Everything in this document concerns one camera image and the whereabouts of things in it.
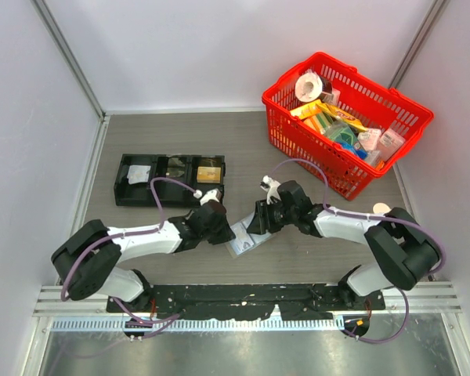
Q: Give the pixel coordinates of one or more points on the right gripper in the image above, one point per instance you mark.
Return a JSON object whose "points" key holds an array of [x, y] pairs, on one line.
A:
{"points": [[261, 222]]}

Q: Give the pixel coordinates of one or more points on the pink white packet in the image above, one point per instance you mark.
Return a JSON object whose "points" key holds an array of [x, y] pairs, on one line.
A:
{"points": [[389, 143]]}

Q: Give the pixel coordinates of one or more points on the grey card holder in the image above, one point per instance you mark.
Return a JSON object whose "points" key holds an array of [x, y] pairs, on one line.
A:
{"points": [[262, 238]]}

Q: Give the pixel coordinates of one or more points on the silver card in tray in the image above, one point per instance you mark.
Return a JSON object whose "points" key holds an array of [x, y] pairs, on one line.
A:
{"points": [[138, 174]]}

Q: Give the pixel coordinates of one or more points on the red shopping basket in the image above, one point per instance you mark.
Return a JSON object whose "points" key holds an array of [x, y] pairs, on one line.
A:
{"points": [[348, 170]]}

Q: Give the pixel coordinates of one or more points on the black three-slot tray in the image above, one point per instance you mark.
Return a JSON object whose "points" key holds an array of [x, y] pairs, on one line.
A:
{"points": [[173, 180]]}

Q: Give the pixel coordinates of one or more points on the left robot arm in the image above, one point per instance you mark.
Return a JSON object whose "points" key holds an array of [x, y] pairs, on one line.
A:
{"points": [[87, 263]]}

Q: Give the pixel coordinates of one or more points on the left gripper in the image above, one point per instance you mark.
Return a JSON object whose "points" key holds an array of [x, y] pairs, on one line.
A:
{"points": [[226, 233]]}

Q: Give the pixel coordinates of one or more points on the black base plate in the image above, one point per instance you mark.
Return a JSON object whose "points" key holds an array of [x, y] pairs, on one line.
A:
{"points": [[248, 302]]}

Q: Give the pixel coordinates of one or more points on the beige round tag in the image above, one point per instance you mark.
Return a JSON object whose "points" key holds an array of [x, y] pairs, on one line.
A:
{"points": [[381, 208]]}

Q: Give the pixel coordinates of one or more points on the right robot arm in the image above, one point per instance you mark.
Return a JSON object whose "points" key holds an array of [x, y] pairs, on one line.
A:
{"points": [[403, 252]]}

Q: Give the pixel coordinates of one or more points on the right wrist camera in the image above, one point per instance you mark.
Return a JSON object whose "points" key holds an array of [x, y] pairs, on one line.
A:
{"points": [[270, 186]]}

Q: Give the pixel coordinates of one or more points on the green packet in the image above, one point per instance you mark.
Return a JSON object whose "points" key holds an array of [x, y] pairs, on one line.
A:
{"points": [[339, 131]]}

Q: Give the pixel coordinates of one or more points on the yellow snack box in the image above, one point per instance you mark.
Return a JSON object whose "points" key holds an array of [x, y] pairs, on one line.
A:
{"points": [[320, 116]]}

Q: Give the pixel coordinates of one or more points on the gold card in tray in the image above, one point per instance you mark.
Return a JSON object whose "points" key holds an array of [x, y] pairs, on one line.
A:
{"points": [[209, 174]]}

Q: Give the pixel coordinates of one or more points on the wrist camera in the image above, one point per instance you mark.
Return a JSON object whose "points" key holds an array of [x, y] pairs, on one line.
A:
{"points": [[270, 186], [211, 195]]}

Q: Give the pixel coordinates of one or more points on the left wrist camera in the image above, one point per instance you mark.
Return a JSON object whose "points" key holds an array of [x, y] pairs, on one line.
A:
{"points": [[211, 195]]}

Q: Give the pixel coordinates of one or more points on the white tape roll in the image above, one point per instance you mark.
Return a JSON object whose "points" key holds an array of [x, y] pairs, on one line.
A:
{"points": [[308, 87]]}

